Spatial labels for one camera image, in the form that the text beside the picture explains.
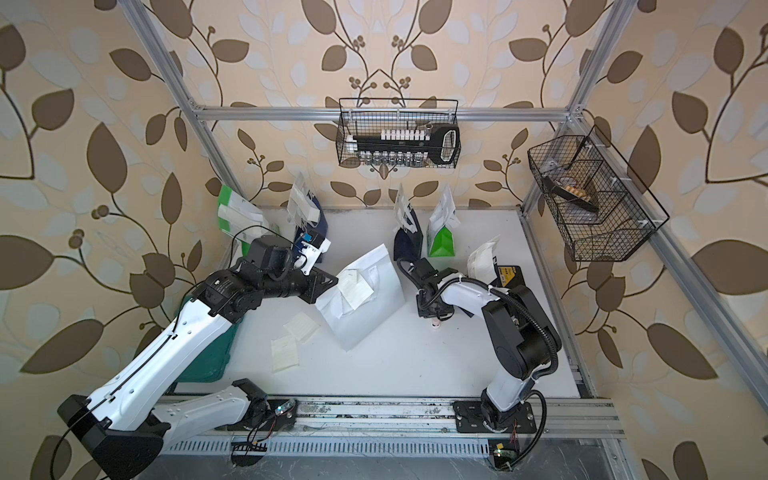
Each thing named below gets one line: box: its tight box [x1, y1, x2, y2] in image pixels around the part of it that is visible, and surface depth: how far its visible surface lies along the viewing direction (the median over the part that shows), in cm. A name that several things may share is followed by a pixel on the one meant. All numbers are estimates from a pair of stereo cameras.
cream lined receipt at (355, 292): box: [337, 268, 375, 310], surface depth 75 cm
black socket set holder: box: [353, 124, 461, 165], surface depth 86 cm
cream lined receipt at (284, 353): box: [271, 336, 300, 373], surface depth 88 cm
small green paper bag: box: [427, 183, 461, 258], surface depth 101 cm
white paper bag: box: [315, 244, 406, 352], surface depth 77 cm
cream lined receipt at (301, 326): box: [283, 311, 320, 341], surface depth 92 cm
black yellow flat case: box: [489, 265, 527, 288], surface depth 101 cm
